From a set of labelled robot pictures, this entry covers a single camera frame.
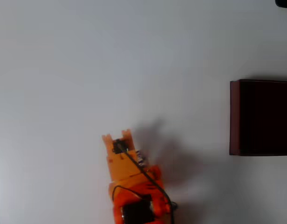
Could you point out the black object at edge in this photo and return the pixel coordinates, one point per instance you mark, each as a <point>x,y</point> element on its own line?
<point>285,3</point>

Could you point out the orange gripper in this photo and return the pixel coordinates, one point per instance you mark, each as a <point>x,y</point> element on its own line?
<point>118,163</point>

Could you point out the dark red open box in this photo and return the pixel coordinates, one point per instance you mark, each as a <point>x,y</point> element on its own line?
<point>262,117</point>

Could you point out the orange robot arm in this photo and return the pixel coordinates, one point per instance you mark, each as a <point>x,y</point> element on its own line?
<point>121,168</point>

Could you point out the small white toy figure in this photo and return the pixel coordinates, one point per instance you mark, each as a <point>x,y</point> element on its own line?
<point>140,157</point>

